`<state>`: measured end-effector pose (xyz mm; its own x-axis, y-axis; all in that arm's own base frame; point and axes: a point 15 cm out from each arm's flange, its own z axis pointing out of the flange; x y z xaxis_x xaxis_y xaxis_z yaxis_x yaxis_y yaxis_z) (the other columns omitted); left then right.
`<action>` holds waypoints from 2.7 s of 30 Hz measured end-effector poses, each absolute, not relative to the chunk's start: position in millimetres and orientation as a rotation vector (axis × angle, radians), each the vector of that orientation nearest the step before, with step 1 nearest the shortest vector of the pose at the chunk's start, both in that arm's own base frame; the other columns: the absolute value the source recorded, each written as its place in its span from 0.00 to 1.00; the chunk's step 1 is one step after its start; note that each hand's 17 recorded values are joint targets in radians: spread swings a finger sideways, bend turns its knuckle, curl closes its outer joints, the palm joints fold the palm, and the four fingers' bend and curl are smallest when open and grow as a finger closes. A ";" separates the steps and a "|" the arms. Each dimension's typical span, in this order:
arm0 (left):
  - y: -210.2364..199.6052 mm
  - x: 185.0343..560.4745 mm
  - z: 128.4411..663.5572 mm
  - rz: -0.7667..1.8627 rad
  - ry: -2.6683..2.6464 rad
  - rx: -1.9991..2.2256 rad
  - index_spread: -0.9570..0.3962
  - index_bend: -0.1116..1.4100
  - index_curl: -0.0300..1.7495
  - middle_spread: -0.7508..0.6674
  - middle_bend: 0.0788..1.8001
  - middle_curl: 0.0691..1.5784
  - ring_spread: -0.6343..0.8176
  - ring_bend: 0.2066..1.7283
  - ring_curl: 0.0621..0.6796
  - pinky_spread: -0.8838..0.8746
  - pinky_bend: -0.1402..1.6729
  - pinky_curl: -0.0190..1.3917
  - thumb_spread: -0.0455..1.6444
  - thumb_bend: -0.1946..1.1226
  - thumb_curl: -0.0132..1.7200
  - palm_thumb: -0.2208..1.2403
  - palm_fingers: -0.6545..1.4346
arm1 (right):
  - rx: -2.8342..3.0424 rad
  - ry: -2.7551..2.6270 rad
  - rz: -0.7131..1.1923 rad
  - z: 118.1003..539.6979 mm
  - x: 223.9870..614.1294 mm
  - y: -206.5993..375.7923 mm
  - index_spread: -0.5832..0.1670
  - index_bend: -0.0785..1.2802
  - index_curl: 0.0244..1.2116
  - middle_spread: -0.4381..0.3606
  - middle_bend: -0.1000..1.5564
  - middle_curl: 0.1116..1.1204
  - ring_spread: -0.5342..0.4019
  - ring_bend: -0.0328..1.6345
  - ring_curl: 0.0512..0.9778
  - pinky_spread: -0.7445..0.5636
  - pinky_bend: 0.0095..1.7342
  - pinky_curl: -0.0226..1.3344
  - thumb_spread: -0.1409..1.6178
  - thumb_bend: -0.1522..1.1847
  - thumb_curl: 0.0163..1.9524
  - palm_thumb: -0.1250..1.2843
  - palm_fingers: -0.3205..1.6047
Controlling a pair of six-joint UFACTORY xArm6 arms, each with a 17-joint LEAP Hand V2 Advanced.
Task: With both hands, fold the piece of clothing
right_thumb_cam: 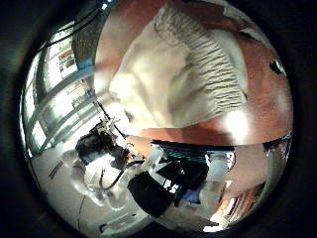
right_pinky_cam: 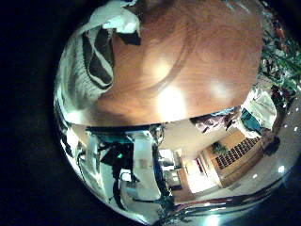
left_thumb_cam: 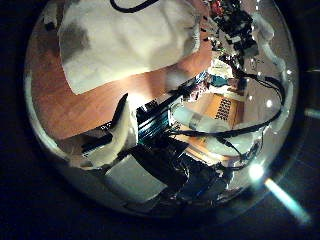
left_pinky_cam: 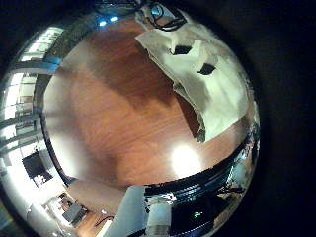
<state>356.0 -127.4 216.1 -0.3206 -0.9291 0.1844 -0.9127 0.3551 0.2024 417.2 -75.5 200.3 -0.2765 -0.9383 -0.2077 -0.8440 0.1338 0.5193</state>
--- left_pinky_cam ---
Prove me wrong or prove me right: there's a black monitor screen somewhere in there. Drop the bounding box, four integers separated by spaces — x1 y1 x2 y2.
21 150 54 182

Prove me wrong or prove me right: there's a small grey cart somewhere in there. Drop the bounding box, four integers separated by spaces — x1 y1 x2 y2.
61 201 87 225

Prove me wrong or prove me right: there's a black cable on left hand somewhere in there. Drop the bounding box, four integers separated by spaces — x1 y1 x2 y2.
143 2 188 33

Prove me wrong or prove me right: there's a white cloth garment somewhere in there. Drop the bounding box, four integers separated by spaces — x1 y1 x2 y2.
133 19 252 144

